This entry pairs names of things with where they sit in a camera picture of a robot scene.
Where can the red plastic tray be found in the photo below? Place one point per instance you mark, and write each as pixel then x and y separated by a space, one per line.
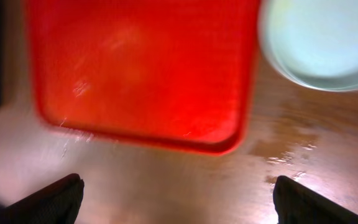
pixel 176 74

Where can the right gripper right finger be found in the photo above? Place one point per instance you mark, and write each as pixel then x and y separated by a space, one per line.
pixel 297 204

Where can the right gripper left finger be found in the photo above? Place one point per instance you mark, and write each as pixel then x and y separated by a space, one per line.
pixel 57 203

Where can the pale green plate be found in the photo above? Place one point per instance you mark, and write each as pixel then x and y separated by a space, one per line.
pixel 313 43

